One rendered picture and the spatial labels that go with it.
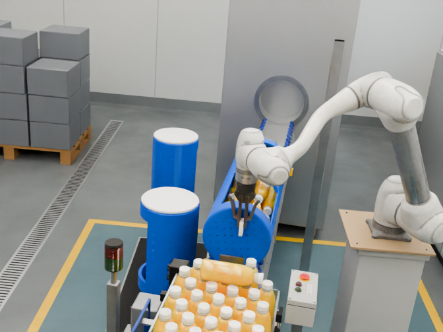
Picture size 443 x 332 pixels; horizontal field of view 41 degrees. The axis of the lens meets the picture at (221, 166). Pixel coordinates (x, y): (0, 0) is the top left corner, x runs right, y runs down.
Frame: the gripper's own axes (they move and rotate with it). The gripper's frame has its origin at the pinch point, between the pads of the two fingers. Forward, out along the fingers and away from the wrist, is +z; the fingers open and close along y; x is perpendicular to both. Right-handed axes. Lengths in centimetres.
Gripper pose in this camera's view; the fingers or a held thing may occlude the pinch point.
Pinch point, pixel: (241, 226)
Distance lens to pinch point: 236.2
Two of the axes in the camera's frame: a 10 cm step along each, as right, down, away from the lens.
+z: -0.8, 9.2, 3.8
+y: 9.8, 1.4, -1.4
